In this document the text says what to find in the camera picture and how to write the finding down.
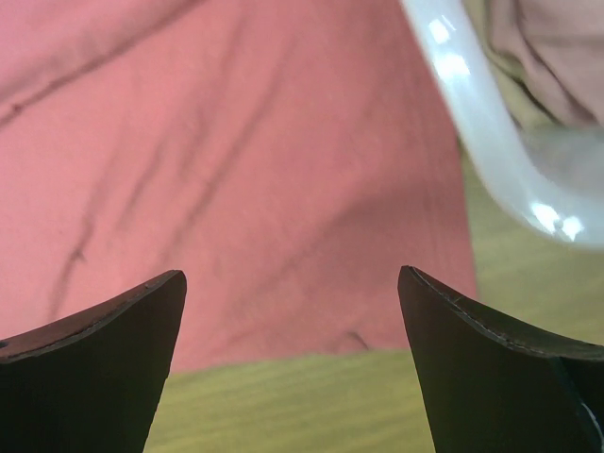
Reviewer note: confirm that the white plastic laundry basket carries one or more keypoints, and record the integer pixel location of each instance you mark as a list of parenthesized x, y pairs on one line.
[(550, 179)]

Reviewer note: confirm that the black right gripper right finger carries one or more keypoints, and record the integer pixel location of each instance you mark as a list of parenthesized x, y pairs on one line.
[(493, 383)]

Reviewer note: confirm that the pale pink clothes in basket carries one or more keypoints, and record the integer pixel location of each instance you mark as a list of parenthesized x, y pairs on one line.
[(546, 56)]

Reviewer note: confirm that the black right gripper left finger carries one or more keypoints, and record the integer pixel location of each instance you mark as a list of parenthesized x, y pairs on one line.
[(92, 381)]

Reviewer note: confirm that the dusty red t shirt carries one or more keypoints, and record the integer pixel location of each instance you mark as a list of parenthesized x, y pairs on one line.
[(288, 156)]

